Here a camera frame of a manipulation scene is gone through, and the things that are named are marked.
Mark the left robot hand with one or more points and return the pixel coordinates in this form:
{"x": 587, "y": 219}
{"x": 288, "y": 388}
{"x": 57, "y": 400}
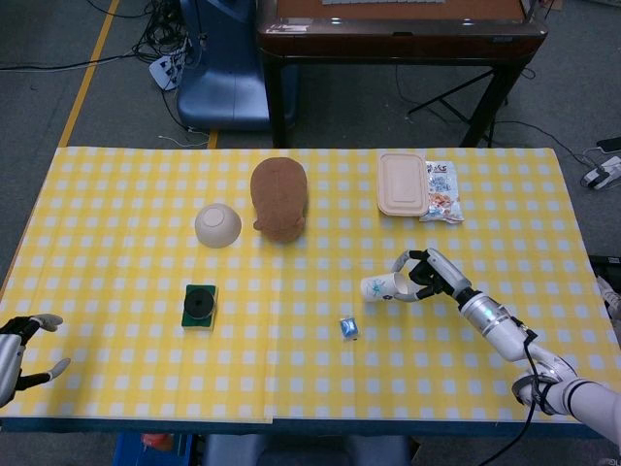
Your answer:
{"x": 9, "y": 354}

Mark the beige lidded food container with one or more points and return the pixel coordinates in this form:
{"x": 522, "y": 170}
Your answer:
{"x": 402, "y": 184}

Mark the dark wooden mahjong table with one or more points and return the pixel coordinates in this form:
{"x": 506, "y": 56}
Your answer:
{"x": 398, "y": 43}

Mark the yellow checkered tablecloth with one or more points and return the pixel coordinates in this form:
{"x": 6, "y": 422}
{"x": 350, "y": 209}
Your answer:
{"x": 121, "y": 242}

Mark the white power strip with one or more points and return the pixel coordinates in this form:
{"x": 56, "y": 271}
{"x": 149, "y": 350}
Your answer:
{"x": 165, "y": 70}
{"x": 604, "y": 174}

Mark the black tape roll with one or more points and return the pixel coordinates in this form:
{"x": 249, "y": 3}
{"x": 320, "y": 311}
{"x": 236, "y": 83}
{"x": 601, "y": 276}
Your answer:
{"x": 199, "y": 302}

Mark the small blue packet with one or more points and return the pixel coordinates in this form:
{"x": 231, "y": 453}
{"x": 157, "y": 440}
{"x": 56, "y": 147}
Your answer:
{"x": 349, "y": 327}

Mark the beige upturned bowl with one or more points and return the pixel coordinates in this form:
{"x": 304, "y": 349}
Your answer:
{"x": 217, "y": 225}

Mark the white blue snack bag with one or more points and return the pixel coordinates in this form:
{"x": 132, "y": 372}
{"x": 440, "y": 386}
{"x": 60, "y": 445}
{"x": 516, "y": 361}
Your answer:
{"x": 444, "y": 194}

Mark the blue plastic crate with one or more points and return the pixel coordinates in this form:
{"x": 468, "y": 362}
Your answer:
{"x": 127, "y": 449}

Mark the brown plush toy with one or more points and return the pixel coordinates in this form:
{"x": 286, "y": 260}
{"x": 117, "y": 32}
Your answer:
{"x": 280, "y": 199}

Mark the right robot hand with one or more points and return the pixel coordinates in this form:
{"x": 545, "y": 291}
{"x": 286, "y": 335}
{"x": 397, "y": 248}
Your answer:
{"x": 444, "y": 276}

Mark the white paper cup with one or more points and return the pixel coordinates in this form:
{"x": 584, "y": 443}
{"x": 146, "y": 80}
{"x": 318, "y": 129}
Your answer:
{"x": 381, "y": 287}

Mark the green yellow sponge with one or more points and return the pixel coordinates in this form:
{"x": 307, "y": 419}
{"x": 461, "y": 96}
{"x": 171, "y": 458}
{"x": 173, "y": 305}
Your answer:
{"x": 200, "y": 324}

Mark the grey blue robot torso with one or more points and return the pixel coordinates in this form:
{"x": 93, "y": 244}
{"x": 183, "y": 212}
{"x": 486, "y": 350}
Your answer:
{"x": 301, "y": 451}

